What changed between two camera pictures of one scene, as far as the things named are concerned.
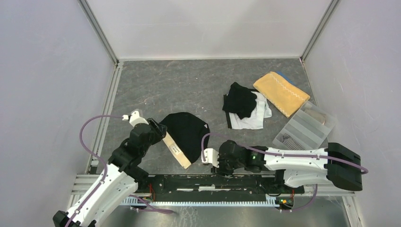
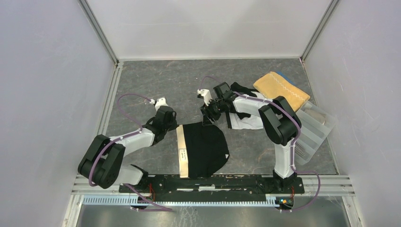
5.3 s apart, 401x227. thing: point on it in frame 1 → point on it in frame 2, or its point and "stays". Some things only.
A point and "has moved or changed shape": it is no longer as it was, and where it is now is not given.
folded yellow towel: (287, 98) stays
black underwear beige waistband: (187, 136) has moved or changed shape
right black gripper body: (226, 168) → (214, 109)
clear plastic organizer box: (308, 128) stays
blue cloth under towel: (287, 79) stays
